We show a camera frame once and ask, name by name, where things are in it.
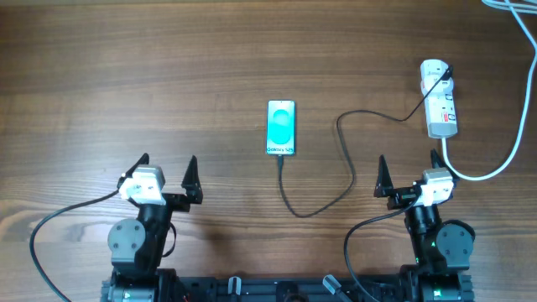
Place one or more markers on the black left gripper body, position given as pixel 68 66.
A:
pixel 175 202

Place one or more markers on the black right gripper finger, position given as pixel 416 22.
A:
pixel 436 160
pixel 384 182

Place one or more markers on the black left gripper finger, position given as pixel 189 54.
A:
pixel 191 182
pixel 144 159

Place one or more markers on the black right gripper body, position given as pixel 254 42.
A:
pixel 402 197

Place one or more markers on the blue screen smartphone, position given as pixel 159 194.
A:
pixel 280 135

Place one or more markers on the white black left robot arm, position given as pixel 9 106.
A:
pixel 137 244

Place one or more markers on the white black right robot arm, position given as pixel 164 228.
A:
pixel 442 249

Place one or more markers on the white power strip socket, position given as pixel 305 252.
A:
pixel 437 88

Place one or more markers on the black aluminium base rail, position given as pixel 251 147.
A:
pixel 395 287

